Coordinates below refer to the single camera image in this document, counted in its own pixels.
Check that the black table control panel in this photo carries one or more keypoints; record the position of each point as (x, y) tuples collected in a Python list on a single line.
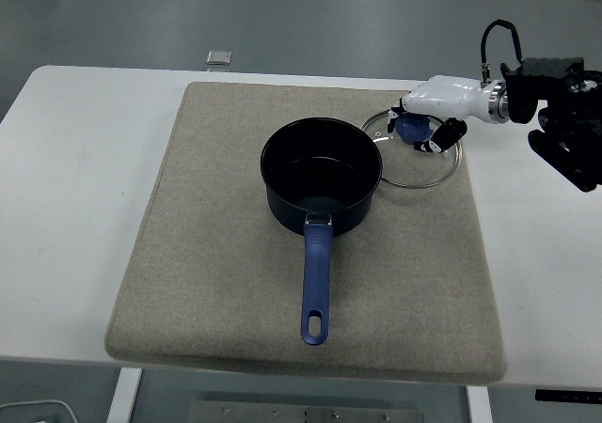
[(569, 395)]

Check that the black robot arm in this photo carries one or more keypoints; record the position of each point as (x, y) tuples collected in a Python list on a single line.
[(564, 150)]

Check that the glass pot lid blue knob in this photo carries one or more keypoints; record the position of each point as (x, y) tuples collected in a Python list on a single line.
[(414, 171)]

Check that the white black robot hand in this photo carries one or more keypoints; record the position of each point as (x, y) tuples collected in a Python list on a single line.
[(447, 96)]

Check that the small silver floor plate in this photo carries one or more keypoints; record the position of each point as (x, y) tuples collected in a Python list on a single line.
[(218, 57)]

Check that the grey metal plate with screws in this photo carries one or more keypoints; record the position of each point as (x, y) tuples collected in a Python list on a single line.
[(244, 413)]

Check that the beige fabric mat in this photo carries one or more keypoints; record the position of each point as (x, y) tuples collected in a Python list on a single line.
[(211, 277)]

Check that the white table leg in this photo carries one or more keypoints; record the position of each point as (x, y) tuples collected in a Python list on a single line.
[(123, 397), (479, 406)]

